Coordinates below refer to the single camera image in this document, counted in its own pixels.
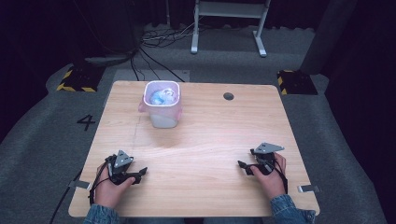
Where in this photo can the white bin with pink liner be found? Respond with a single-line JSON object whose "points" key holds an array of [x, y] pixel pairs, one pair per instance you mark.
{"points": [[162, 104]]}

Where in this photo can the metal table edge bracket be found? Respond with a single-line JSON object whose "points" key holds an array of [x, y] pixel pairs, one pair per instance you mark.
{"points": [[80, 184], [308, 188]]}

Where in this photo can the white metal stand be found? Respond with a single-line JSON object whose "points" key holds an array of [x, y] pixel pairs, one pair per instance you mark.
{"points": [[229, 18]]}

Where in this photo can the person's left hand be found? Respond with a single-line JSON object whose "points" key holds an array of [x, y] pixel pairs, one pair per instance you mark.
{"points": [[109, 191]]}

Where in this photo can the crumpled blue white wrappers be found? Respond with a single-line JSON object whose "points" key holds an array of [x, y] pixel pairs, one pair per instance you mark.
{"points": [[162, 95]]}

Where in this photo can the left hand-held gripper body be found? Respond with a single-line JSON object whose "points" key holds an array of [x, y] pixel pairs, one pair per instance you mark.
{"points": [[120, 161]]}

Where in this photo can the black yellow striped base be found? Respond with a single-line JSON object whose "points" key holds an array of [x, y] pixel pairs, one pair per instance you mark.
{"points": [[80, 80], [295, 82]]}

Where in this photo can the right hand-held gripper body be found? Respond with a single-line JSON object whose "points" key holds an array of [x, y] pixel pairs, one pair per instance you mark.
{"points": [[265, 155]]}

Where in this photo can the grey upright post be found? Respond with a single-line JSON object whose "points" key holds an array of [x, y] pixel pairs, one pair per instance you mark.
{"points": [[327, 37]]}

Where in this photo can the person's right hand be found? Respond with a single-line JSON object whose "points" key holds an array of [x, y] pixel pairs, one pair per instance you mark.
{"points": [[273, 182]]}

